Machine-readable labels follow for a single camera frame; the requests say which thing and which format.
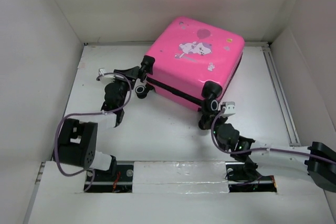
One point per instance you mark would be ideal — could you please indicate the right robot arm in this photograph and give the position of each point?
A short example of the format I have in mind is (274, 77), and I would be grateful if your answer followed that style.
(314, 163)

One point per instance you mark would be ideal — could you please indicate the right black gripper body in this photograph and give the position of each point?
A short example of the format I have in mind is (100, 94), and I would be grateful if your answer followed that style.
(219, 120)

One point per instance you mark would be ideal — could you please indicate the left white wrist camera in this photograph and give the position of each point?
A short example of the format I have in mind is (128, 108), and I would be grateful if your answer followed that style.
(101, 72)

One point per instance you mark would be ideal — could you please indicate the pink hard-shell suitcase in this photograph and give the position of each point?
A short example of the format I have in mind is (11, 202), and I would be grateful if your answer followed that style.
(191, 63)

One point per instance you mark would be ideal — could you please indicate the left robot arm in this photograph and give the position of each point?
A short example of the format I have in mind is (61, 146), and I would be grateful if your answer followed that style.
(76, 136)

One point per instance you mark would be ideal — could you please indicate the aluminium rail right side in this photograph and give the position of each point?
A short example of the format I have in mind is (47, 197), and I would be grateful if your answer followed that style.
(280, 94)

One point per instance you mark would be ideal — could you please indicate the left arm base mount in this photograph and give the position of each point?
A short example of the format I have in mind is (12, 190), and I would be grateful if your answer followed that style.
(120, 182)

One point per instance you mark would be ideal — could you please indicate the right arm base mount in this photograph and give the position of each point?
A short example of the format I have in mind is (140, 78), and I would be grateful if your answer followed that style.
(243, 180)

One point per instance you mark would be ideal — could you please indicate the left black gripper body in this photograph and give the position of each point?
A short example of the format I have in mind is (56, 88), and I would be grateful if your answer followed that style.
(124, 84)

